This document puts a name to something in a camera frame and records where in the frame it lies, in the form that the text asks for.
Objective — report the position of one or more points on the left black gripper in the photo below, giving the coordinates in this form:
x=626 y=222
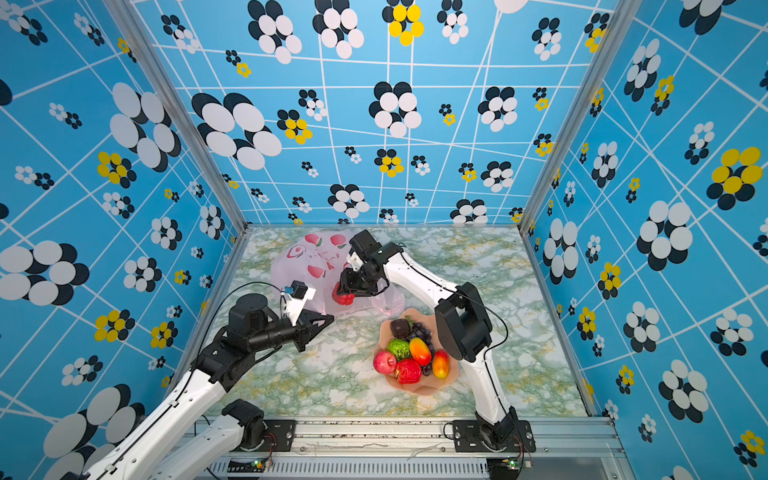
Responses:
x=307 y=329

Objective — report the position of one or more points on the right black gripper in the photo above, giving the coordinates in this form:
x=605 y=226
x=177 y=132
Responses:
x=348 y=280

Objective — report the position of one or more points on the red pomegranate fruit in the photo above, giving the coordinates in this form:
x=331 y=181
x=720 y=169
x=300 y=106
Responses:
x=343 y=299

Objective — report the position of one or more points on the pink plastic bag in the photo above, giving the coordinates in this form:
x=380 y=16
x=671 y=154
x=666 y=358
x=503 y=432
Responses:
x=317 y=259

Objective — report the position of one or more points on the red orange mango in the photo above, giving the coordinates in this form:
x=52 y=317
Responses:
x=420 y=351

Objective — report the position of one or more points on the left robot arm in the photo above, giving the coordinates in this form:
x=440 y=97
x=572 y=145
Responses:
x=113 y=438

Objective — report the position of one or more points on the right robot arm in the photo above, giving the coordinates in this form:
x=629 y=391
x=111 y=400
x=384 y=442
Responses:
x=463 y=326

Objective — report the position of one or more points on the dark mangosteen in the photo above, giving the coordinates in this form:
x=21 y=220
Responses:
x=401 y=328

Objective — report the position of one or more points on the purple grape bunch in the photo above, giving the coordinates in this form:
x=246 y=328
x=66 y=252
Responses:
x=420 y=331

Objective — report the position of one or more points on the green apple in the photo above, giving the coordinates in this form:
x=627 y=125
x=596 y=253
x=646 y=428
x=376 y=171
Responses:
x=399 y=348

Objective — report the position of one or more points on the pink red apple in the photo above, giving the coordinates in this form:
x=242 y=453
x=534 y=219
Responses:
x=385 y=362

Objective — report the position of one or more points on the red yellow peach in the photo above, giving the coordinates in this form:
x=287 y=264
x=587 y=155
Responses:
x=441 y=364

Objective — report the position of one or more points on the pink scalloped fruit plate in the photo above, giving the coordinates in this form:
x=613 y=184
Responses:
x=410 y=357

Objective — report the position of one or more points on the left green circuit board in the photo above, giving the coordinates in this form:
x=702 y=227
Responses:
x=248 y=466

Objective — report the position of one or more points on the green circuit board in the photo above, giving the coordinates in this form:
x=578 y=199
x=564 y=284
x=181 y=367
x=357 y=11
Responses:
x=248 y=466
x=503 y=469

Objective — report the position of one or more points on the right green circuit board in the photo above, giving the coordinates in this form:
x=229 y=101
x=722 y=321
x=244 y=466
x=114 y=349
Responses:
x=503 y=469

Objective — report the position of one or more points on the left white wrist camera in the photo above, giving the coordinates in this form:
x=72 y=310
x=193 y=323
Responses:
x=294 y=298

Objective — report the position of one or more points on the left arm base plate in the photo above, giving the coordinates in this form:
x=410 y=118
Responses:
x=279 y=435

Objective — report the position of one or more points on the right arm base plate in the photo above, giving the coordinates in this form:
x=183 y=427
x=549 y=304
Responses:
x=468 y=438

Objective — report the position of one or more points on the aluminium front rail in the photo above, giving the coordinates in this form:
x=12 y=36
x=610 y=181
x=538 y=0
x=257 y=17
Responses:
x=410 y=448

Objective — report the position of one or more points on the left aluminium corner post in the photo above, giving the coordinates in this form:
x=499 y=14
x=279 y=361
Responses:
x=127 y=21

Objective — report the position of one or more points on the aluminium corner post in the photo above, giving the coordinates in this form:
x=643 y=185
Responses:
x=621 y=21
x=127 y=21

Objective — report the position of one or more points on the right aluminium corner post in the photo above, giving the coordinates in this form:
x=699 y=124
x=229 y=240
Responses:
x=621 y=21

